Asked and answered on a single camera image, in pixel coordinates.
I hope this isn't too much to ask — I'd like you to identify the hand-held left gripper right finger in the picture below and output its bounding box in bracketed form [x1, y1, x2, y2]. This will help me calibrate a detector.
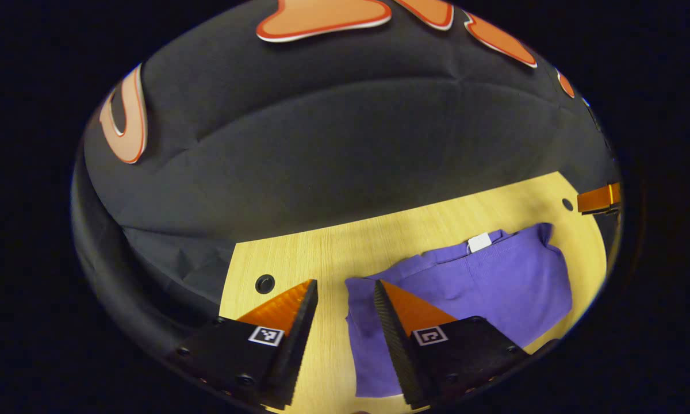
[372, 279, 531, 411]

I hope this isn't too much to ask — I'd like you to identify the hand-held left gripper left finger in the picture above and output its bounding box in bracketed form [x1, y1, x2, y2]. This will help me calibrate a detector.
[171, 279, 319, 411]

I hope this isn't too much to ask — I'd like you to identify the purple shirt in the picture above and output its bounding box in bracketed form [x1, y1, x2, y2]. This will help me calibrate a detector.
[345, 223, 573, 398]

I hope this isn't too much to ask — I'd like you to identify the black backdrop cloth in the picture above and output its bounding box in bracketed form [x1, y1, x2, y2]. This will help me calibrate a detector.
[71, 0, 619, 351]

